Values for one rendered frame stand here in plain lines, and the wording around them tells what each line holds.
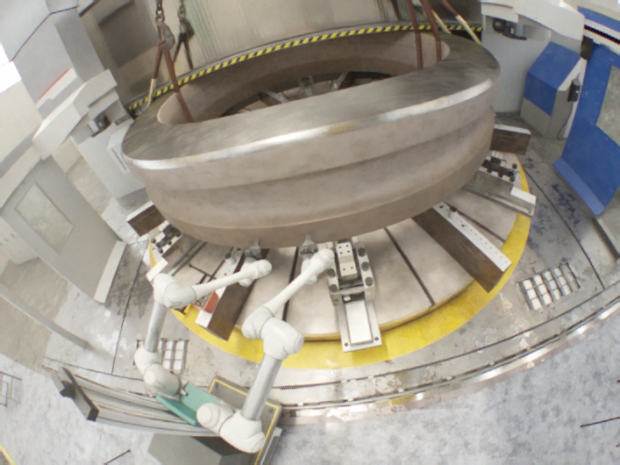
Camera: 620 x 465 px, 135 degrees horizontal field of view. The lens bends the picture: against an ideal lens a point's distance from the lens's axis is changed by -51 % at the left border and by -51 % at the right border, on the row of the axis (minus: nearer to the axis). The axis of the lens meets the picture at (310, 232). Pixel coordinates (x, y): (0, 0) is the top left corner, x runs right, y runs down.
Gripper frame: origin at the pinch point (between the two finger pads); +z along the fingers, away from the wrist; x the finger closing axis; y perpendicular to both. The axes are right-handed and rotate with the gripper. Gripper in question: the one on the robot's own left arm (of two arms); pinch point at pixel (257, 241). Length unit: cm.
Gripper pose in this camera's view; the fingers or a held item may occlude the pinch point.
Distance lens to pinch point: 205.7
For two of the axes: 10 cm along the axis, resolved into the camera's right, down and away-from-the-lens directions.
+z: 1.4, -7.7, 6.2
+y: 2.2, 6.3, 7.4
